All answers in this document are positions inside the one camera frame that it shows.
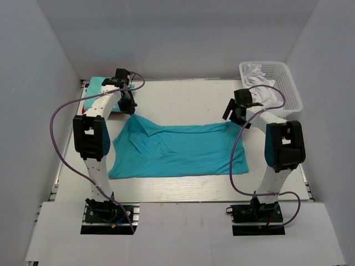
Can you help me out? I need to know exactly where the blue t-shirt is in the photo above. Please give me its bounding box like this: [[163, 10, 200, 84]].
[[108, 115, 249, 180]]

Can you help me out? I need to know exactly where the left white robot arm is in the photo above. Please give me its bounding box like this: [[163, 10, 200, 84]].
[[73, 68, 137, 221]]

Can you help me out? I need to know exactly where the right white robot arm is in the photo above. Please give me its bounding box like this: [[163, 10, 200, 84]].
[[222, 89, 306, 224]]

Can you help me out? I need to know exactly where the crumpled white t-shirt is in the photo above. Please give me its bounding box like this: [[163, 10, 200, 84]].
[[241, 64, 283, 108]]

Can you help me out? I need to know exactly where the folded mint green t-shirt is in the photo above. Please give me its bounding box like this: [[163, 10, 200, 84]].
[[84, 76, 136, 110]]

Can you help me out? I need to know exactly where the white plastic laundry basket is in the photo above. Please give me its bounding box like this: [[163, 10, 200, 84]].
[[239, 61, 303, 118]]

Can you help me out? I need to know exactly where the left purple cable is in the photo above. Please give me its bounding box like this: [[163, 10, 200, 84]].
[[49, 71, 146, 233]]

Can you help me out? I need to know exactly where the purple cable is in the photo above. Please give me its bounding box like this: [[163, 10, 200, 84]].
[[49, 71, 146, 233], [229, 84, 302, 228]]

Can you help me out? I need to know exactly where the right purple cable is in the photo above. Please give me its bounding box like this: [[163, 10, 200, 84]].
[[229, 84, 302, 228]]

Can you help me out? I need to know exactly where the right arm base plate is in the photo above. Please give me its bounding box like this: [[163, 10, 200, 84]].
[[226, 204, 285, 237]]

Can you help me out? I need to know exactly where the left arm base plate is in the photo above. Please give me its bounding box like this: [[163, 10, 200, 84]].
[[80, 202, 139, 236]]

